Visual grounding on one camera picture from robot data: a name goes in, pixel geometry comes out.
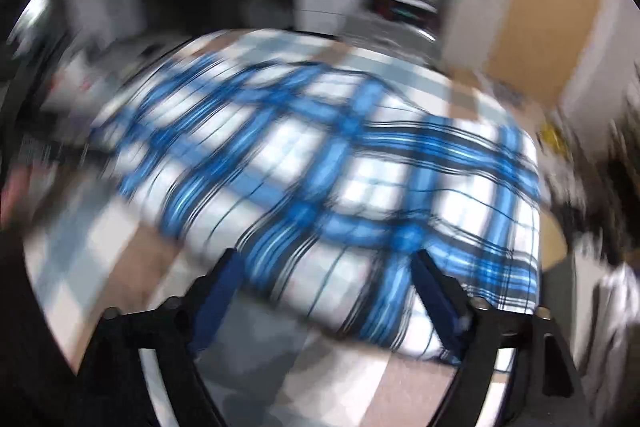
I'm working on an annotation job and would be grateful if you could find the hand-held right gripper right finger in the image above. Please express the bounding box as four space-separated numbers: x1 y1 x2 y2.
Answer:
411 249 593 427

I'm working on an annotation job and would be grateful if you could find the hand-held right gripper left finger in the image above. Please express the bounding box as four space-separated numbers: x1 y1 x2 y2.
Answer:
75 248 247 427

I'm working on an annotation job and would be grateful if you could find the blue white plaid shirt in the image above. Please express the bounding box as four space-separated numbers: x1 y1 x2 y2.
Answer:
90 57 546 363

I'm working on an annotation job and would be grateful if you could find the beige blue checked blanket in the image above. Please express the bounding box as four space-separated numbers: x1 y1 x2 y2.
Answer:
25 29 568 427

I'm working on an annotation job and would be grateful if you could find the white cabinet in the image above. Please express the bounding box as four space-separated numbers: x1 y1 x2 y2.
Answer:
440 0 513 72

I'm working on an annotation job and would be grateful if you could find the wooden wardrobe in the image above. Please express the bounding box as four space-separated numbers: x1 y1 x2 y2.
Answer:
485 0 613 108

